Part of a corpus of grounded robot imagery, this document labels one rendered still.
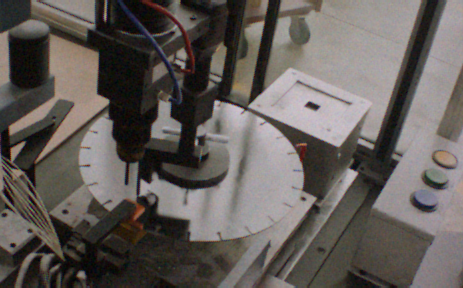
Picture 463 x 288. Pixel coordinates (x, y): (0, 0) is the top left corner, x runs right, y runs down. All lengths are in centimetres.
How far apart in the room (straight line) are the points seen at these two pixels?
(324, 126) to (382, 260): 26
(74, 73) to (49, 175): 34
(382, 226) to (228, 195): 28
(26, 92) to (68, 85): 55
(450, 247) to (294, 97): 130
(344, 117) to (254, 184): 33
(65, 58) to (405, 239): 89
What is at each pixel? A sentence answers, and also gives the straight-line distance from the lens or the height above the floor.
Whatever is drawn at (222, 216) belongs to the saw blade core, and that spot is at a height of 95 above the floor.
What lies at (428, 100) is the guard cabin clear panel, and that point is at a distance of 133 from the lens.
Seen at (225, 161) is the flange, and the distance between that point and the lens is 99.
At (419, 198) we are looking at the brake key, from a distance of 112.
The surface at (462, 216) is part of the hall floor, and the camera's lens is 265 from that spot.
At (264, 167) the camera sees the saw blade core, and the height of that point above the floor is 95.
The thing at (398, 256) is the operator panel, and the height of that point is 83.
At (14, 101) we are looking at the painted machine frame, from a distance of 94.
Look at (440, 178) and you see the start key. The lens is 118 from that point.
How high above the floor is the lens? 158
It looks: 37 degrees down
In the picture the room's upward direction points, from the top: 11 degrees clockwise
